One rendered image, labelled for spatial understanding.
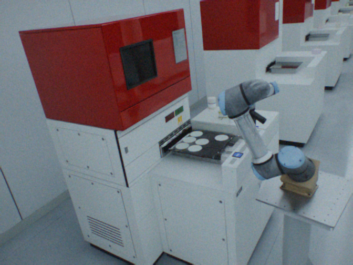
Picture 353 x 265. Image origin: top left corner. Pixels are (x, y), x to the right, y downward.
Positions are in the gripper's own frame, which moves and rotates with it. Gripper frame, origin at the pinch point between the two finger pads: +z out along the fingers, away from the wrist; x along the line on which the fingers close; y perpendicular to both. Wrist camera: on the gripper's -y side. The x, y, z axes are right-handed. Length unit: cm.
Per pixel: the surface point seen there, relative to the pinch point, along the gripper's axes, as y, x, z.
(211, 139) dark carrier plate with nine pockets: 32.3, -0.1, 7.6
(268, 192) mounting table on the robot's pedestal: -21.8, 36.6, 15.7
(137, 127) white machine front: 58, 48, -19
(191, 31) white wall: 207, -281, -36
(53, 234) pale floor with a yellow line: 171, 69, 98
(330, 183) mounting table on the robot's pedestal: -50, 16, 16
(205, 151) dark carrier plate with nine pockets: 28.1, 18.2, 7.8
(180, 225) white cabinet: 37, 46, 55
